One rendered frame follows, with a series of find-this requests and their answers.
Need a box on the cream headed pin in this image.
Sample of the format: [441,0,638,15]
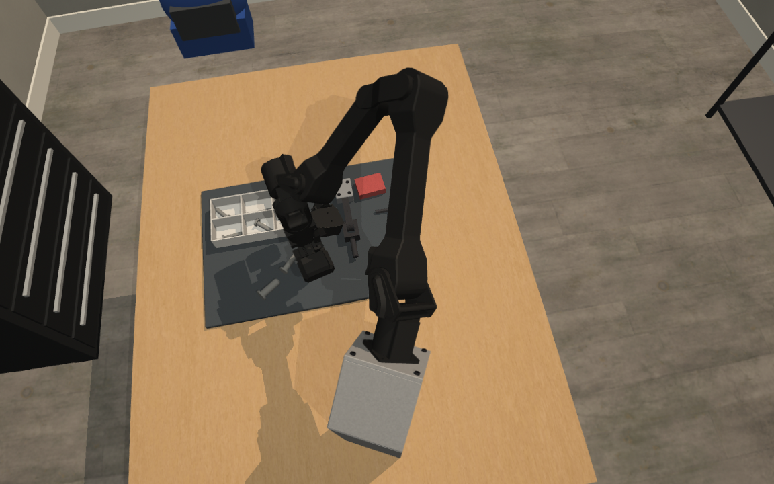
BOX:
[280,254,296,274]

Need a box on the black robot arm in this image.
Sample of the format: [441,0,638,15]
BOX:
[261,67,448,364]

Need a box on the grey metal clevis fork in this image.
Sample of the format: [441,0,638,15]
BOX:
[343,219,361,258]

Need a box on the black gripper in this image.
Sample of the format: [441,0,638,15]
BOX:
[283,215,335,283]

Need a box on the red rectangular block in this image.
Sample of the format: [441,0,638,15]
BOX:
[355,173,386,200]

